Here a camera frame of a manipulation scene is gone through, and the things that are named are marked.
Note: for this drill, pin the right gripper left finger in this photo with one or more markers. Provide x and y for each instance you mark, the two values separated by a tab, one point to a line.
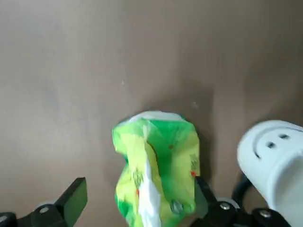
68	203

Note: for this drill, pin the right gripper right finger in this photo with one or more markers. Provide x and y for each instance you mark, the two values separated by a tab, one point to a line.
208	205

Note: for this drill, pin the green tissue pack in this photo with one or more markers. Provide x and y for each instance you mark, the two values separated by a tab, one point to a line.
165	153

